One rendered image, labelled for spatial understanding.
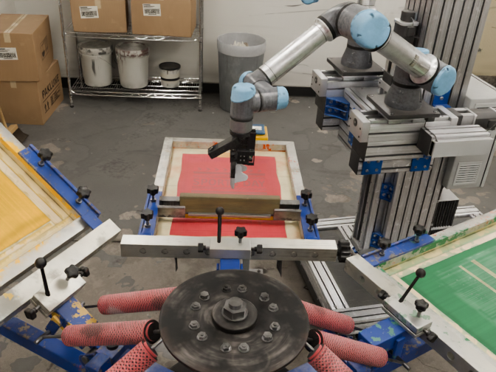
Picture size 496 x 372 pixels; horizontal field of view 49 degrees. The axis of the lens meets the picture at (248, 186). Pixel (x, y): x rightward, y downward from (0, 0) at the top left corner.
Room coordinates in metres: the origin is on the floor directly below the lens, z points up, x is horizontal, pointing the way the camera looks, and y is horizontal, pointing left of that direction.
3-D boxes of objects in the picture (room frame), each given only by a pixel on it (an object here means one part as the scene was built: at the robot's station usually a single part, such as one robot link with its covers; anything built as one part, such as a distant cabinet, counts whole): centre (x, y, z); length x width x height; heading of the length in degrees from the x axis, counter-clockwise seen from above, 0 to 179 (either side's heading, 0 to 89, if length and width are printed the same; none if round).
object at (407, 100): (2.13, -0.61, 1.31); 0.15 x 0.15 x 0.10
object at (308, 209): (1.63, -0.22, 0.98); 0.30 x 0.05 x 0.07; 3
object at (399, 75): (2.12, -0.62, 1.42); 0.13 x 0.12 x 0.14; 27
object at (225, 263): (1.30, 0.04, 1.02); 0.17 x 0.06 x 0.05; 3
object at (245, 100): (1.66, 0.03, 1.42); 0.09 x 0.08 x 0.11; 117
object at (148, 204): (1.60, 0.34, 0.98); 0.30 x 0.05 x 0.07; 3
